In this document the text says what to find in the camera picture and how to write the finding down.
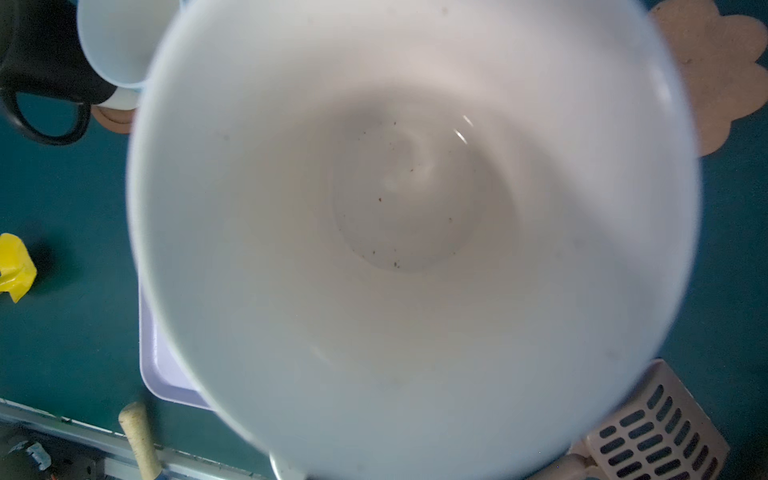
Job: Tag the brown slotted scoop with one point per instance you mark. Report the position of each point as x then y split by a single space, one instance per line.
660 432

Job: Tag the white mug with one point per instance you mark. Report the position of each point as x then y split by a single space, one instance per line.
414 239

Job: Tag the yellow plastic scoop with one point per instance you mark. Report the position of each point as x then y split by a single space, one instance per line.
18 271

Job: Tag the black mug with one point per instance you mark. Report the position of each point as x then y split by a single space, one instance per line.
41 55

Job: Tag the lilac plastic tray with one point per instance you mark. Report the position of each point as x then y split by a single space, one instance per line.
161 373

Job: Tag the flower-shaped cork coaster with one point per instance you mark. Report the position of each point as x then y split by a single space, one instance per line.
717 56

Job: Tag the light blue mug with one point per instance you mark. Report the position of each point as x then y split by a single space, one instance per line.
119 39

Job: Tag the blue garden trowel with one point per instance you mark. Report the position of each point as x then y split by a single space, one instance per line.
134 423

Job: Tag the round woven rattan coaster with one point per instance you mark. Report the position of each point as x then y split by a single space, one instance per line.
114 120

